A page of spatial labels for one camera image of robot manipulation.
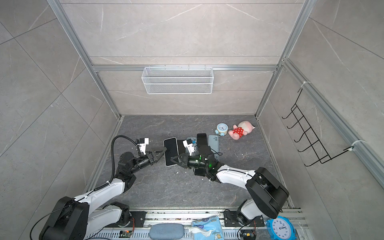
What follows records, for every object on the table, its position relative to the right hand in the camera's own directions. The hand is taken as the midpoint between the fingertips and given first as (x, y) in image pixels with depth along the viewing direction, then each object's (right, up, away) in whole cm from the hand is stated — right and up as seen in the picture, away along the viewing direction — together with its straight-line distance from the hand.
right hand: (171, 160), depth 73 cm
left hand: (-3, +6, +3) cm, 7 cm away
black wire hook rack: (+63, +9, -11) cm, 65 cm away
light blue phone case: (+25, +5, +31) cm, 40 cm away
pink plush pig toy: (+47, +16, +31) cm, 58 cm away
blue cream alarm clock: (+31, +15, +34) cm, 48 cm away
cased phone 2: (+17, +8, +35) cm, 39 cm away
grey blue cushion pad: (-1, -32, -6) cm, 32 cm away
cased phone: (-1, +8, +3) cm, 8 cm away
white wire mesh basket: (0, +49, +28) cm, 56 cm away
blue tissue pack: (+18, -29, -7) cm, 35 cm away
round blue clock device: (+53, -31, -4) cm, 61 cm away
